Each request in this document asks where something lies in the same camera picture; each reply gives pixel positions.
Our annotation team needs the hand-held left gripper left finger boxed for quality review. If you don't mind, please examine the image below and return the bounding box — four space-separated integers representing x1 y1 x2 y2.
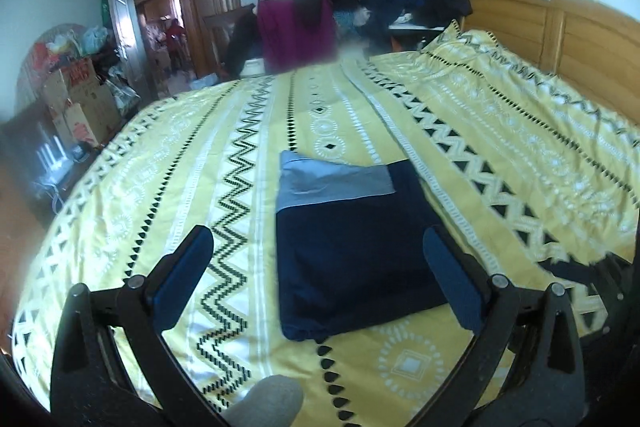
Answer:
50 224 236 427

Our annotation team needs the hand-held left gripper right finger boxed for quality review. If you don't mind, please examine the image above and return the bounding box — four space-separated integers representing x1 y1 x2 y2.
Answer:
422 226 587 427

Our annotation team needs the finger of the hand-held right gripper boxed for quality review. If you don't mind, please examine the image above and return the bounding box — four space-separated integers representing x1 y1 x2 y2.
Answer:
539 257 608 289

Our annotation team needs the navy and grey garment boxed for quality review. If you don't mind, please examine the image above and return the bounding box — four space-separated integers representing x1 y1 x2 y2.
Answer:
274 150 451 342

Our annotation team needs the yellow patterned bed sheet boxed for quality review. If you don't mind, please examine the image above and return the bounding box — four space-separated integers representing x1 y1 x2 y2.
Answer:
10 19 640 427

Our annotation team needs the white router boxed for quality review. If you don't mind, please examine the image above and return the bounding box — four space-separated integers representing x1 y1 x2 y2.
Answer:
35 137 68 180

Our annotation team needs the cardboard box with red characters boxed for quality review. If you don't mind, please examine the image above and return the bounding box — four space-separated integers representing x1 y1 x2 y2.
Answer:
52 104 98 148

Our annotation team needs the large plain cardboard box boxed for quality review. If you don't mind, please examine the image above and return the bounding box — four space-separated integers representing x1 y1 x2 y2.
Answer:
70 84 119 142

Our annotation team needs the white storage box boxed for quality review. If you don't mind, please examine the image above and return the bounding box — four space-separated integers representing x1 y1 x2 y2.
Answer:
240 57 268 78

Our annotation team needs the wooden bed headboard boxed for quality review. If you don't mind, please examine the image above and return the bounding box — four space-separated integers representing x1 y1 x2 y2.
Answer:
459 0 640 128

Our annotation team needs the black garment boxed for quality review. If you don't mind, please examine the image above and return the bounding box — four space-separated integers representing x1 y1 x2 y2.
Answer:
225 9 263 78

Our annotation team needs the white table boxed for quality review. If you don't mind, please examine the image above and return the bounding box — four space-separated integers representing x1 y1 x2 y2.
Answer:
389 22 451 36

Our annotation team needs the pale blue plastic bag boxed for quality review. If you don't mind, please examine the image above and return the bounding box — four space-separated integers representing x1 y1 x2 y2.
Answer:
82 26 108 55

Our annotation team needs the red plastic bag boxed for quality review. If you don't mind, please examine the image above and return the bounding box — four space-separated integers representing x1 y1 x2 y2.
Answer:
32 44 66 70

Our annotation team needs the white plastic bag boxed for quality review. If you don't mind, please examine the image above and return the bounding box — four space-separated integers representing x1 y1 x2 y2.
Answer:
50 34 83 58

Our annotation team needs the brown wooden door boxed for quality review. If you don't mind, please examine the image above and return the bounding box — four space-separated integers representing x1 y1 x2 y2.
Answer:
103 0 153 100

